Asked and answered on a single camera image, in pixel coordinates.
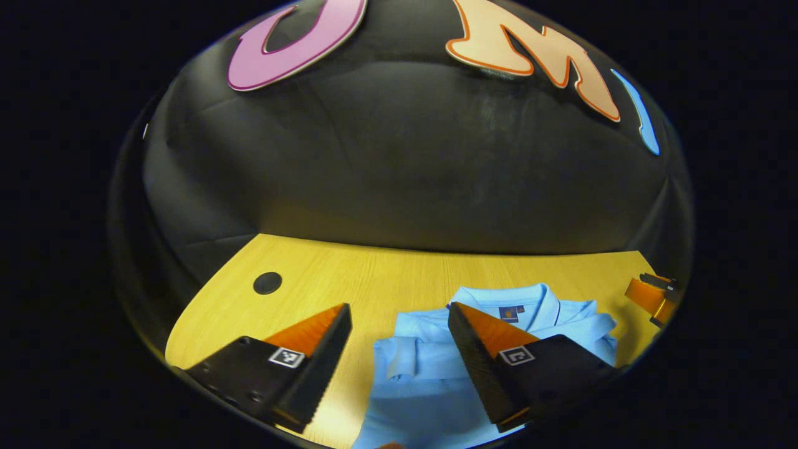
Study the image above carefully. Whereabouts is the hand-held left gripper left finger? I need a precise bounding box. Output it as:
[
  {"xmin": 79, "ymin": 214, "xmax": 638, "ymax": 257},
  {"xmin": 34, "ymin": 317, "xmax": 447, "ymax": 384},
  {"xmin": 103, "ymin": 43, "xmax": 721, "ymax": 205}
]
[{"xmin": 186, "ymin": 303, "xmax": 353, "ymax": 434}]

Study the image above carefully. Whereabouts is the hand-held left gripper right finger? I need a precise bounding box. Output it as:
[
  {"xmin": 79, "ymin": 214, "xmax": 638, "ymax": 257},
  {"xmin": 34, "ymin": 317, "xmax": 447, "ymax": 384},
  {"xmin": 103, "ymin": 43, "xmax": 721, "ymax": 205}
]
[{"xmin": 447, "ymin": 302, "xmax": 621, "ymax": 433}]

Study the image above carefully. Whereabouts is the light blue T-shirt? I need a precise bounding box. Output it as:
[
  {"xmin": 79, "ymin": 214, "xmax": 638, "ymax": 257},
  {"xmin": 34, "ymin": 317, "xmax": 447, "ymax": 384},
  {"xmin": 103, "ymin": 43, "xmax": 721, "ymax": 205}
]
[{"xmin": 351, "ymin": 283, "xmax": 618, "ymax": 449}]

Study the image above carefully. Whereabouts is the black backdrop cloth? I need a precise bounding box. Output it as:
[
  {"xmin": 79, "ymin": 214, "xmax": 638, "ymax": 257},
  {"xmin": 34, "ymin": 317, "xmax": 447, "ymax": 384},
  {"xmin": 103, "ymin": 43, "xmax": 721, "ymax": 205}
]
[{"xmin": 107, "ymin": 0, "xmax": 695, "ymax": 356}]

